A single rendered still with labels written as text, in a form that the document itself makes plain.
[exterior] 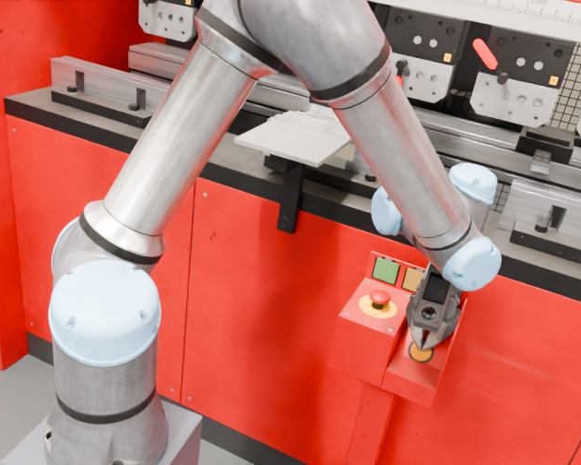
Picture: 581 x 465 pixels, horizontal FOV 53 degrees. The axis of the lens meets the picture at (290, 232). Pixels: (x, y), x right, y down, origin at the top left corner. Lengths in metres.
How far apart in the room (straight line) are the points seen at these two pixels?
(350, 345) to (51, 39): 1.21
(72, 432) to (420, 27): 0.94
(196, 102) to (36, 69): 1.15
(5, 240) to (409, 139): 1.44
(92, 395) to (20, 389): 1.36
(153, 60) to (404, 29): 0.88
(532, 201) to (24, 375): 1.59
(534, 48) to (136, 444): 0.94
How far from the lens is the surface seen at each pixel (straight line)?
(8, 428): 1.95
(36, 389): 2.04
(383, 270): 1.16
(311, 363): 1.48
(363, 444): 1.29
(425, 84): 1.25
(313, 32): 0.58
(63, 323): 0.66
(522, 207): 1.30
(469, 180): 0.92
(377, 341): 1.06
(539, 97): 1.22
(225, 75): 0.69
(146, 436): 0.76
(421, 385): 1.09
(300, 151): 1.13
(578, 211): 1.30
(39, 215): 1.81
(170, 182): 0.73
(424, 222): 0.73
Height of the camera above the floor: 1.39
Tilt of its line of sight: 28 degrees down
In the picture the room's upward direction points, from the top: 9 degrees clockwise
